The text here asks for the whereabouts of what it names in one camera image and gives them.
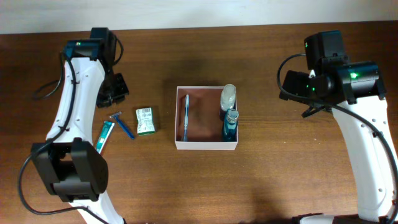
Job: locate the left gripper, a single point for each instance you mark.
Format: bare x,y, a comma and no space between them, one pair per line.
120,98

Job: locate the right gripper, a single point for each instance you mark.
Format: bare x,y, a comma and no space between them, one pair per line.
295,82

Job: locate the blue disposable razor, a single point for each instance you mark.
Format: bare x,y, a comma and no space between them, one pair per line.
116,116

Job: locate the green white soap packet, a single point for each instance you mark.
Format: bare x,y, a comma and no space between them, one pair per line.
145,121

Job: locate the blue white toothbrush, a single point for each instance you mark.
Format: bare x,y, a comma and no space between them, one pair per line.
185,125

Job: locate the teal mouthwash bottle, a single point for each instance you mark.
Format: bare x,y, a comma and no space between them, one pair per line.
230,125

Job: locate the white spray bottle blue base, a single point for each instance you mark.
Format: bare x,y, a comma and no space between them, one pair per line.
227,99

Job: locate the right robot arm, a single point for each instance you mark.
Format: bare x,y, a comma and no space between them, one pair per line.
355,94

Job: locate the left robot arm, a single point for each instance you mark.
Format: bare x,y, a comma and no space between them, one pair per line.
68,163

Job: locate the green white toothpaste tube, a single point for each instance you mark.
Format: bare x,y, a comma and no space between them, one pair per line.
104,135

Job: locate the white cardboard box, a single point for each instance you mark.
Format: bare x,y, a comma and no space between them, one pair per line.
204,131

